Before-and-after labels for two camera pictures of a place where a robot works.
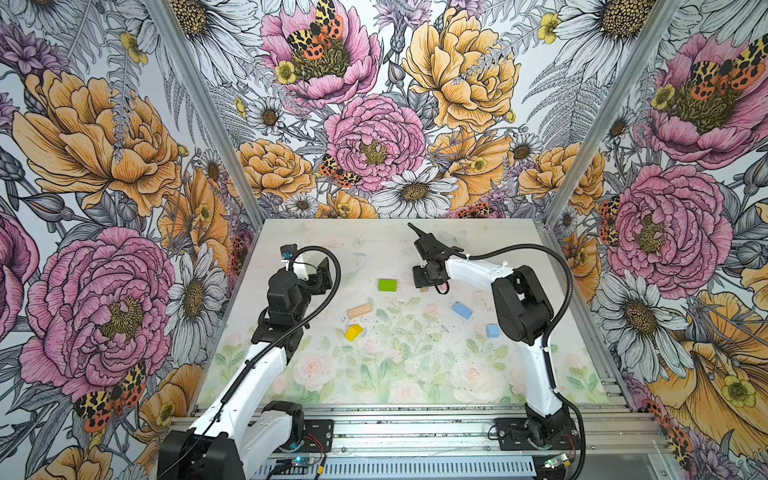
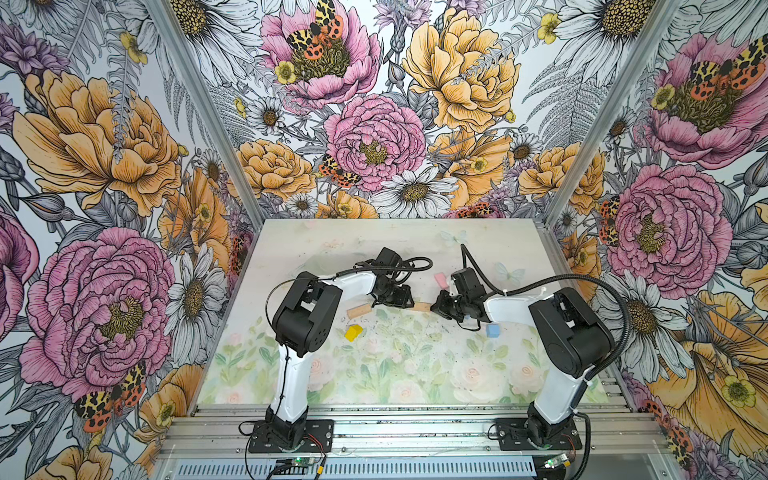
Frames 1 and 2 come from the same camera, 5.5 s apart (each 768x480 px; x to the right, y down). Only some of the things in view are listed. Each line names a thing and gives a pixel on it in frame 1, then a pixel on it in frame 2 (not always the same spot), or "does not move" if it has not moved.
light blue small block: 493,331 does not move
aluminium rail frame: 606,430 does not move
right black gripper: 418,281 → 439,306
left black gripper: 322,280 → 402,300
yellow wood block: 353,332 does not move
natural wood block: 357,311 does not move
